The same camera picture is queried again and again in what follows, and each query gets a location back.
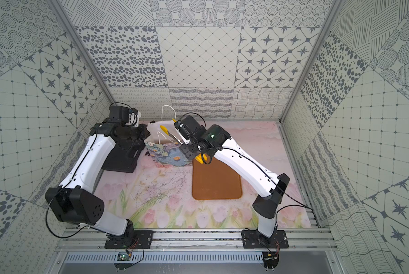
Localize yellow steel food tongs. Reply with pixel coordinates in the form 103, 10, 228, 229
160, 126, 211, 164

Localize floral paper gift bag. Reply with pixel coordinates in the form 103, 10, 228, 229
145, 105, 192, 168

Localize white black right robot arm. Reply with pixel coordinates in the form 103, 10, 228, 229
174, 121, 290, 239

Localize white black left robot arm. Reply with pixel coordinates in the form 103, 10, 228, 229
45, 122, 150, 239

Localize brown serving tray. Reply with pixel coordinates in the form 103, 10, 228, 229
192, 159, 242, 200

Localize floral table mat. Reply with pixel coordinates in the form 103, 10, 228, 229
96, 122, 311, 229

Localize left controller board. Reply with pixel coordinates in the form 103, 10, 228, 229
114, 253, 133, 271

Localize controller board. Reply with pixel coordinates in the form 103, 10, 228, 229
262, 252, 279, 271
114, 253, 133, 271

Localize right controller board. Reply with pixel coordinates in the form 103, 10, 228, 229
262, 252, 279, 271

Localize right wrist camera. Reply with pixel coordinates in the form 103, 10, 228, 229
174, 114, 206, 143

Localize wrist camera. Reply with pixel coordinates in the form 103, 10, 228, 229
107, 102, 141, 127
174, 114, 206, 143

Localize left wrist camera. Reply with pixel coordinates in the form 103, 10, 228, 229
107, 102, 141, 127

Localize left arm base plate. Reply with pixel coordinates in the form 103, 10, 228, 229
104, 230, 154, 250

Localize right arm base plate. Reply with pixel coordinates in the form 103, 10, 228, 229
241, 228, 289, 249

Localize aluminium mounting rail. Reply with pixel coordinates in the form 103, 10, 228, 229
56, 228, 338, 252

